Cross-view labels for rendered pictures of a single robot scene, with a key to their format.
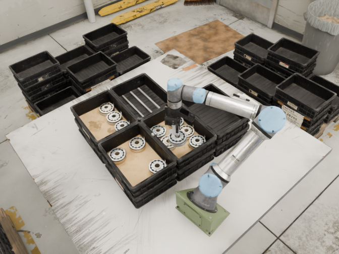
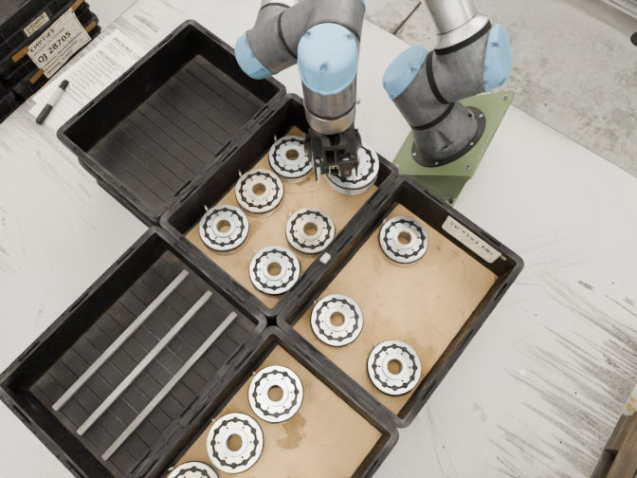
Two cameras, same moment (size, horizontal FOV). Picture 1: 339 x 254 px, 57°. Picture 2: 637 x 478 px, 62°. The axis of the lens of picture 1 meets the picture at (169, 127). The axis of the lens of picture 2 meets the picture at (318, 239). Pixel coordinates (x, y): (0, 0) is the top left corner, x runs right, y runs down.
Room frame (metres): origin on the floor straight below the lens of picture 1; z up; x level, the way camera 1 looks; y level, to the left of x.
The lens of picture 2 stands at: (1.35, 0.38, 1.88)
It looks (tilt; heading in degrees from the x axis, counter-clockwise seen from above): 70 degrees down; 250
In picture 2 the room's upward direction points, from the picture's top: 4 degrees clockwise
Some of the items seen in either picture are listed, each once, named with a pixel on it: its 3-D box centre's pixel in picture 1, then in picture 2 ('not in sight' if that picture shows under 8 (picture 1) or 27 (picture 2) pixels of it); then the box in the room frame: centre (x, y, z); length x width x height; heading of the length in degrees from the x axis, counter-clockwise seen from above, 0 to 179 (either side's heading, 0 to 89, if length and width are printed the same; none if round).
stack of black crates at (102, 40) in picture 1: (108, 51); not in sight; (3.02, 0.64, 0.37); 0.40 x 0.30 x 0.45; 128
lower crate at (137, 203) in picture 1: (139, 169); not in sight; (1.11, 0.20, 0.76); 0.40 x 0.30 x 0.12; 34
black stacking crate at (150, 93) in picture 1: (143, 101); (143, 357); (1.61, 0.17, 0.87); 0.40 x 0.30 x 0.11; 34
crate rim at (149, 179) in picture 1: (136, 153); (402, 292); (1.11, 0.20, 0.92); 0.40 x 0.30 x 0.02; 34
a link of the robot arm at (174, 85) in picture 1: (175, 90); (328, 70); (1.20, -0.04, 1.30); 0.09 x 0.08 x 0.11; 67
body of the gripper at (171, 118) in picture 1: (173, 114); (333, 139); (1.19, -0.02, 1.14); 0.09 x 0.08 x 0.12; 79
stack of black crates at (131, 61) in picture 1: (129, 71); not in sight; (2.70, 0.39, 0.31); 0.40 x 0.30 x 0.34; 128
